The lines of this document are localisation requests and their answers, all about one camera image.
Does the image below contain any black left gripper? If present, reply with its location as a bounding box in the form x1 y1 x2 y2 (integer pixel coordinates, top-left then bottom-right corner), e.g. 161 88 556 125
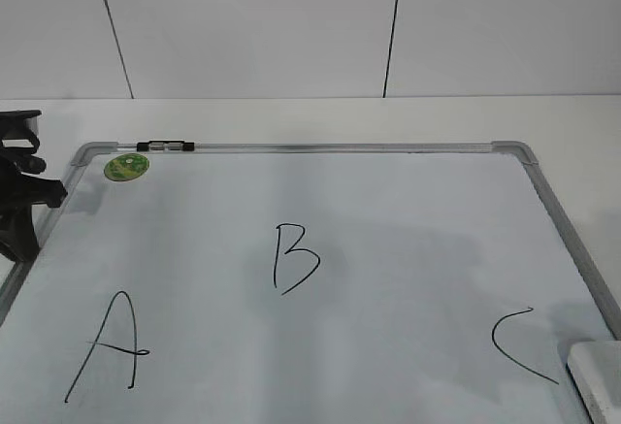
1 110 67 262

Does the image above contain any round green sticker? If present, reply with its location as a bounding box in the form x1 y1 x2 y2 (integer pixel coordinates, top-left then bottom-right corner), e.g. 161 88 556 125
104 153 149 182

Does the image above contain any white rectangular board eraser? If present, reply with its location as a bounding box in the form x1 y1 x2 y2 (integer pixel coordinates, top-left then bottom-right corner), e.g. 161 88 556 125
567 341 620 424

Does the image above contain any white board with grey frame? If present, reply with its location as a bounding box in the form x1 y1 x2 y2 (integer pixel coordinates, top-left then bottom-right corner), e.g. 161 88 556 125
1 142 620 423

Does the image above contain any black silver board hanger clip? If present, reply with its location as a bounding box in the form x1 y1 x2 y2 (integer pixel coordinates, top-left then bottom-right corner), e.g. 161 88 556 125
136 141 195 152

